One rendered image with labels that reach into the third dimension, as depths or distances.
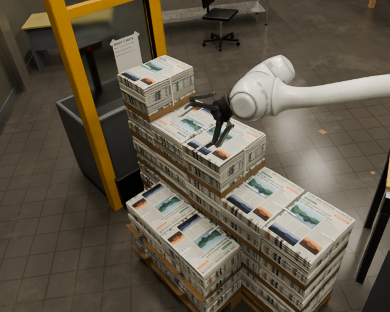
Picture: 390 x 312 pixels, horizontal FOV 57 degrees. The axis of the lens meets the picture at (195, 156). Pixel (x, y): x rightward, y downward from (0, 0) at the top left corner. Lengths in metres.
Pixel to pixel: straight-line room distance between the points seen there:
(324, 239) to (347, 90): 0.99
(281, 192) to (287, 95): 1.12
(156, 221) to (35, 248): 1.27
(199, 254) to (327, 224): 0.69
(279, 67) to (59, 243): 2.44
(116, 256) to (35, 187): 1.22
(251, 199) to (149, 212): 0.67
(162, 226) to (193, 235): 0.20
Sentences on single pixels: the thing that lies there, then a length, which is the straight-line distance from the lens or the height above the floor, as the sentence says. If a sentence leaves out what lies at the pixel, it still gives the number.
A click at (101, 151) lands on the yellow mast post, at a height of 0.63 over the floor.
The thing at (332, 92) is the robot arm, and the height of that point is 1.77.
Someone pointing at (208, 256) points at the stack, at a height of 0.60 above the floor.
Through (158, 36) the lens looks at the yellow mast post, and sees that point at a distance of 2.72.
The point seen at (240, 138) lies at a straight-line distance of 1.97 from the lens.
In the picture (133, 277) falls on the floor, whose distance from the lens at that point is 2.73.
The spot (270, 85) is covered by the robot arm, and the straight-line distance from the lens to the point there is 0.95.
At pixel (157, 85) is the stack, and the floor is 1.27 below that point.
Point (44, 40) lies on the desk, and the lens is 5.85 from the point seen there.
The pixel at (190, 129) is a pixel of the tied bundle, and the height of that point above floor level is 1.06.
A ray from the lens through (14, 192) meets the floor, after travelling 3.76.
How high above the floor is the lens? 2.25
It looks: 39 degrees down
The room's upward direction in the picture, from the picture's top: 5 degrees counter-clockwise
